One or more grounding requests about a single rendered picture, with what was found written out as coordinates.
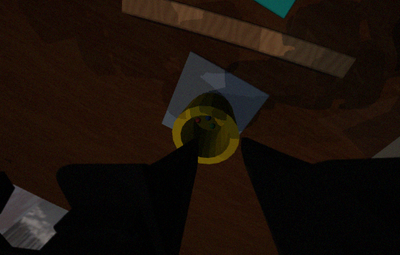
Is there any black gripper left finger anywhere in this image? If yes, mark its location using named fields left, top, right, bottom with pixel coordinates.
left=56, top=139, right=199, bottom=255

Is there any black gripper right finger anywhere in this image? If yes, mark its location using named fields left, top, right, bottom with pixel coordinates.
left=241, top=137, right=400, bottom=255

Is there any tan wooden flat bar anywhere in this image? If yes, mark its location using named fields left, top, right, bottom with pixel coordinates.
left=122, top=0, right=356, bottom=78

